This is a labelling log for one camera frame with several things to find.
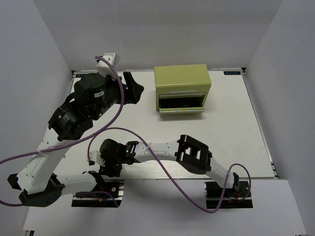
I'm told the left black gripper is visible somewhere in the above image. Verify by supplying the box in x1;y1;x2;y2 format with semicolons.
91;72;144;120

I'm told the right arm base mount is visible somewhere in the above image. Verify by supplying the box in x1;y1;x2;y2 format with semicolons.
204;181;253;209

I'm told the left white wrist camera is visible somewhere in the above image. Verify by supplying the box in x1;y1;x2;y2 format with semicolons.
95;53;120;78

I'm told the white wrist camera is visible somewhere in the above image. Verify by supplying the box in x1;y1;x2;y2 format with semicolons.
88;150;105;167
95;53;120;78

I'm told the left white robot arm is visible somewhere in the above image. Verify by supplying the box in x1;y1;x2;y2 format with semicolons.
8;72;144;207

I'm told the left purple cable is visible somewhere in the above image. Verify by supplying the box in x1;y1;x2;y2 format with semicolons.
0;56;124;206

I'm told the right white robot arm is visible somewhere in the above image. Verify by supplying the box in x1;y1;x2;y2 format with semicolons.
90;135;240;196

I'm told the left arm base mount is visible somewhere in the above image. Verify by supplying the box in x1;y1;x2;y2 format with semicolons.
71;180;124;208

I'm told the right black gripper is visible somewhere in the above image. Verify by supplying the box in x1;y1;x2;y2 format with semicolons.
100;152;124;177

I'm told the green metal drawer chest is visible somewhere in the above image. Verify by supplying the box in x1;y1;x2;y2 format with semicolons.
154;64;212;115

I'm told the right blue corner label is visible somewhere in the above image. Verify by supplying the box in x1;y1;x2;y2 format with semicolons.
223;71;241;75

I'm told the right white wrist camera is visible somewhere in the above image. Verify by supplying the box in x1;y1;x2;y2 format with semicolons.
88;150;105;167

